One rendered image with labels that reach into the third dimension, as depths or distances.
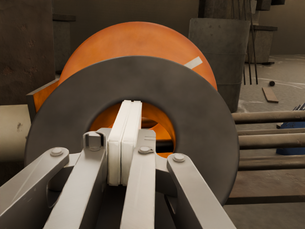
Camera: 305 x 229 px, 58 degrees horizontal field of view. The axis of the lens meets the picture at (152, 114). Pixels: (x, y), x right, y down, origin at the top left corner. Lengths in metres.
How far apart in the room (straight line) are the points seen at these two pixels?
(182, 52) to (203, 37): 2.40
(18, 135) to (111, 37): 0.12
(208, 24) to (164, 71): 2.43
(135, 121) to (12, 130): 0.13
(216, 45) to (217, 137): 2.45
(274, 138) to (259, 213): 1.17
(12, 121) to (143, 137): 0.13
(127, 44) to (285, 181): 0.20
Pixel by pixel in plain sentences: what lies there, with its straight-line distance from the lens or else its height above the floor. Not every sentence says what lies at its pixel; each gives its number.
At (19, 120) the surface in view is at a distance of 0.27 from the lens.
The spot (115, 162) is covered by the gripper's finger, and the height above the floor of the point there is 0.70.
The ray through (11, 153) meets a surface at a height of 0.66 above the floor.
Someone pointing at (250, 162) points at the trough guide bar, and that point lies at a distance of 0.25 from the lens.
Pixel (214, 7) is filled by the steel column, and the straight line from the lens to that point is 4.23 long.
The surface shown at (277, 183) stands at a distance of 0.29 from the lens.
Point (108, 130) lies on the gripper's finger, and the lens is 0.18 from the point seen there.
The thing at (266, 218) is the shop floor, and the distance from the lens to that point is 1.39.
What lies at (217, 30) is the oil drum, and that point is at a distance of 2.63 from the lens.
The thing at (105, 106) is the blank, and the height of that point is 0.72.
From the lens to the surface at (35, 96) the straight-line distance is 0.24.
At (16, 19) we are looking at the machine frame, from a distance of 0.48.
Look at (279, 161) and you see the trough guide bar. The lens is 0.26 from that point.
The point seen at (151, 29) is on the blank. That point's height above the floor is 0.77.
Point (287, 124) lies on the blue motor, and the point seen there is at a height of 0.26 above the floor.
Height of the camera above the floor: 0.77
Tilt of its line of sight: 18 degrees down
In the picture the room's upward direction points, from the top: 3 degrees clockwise
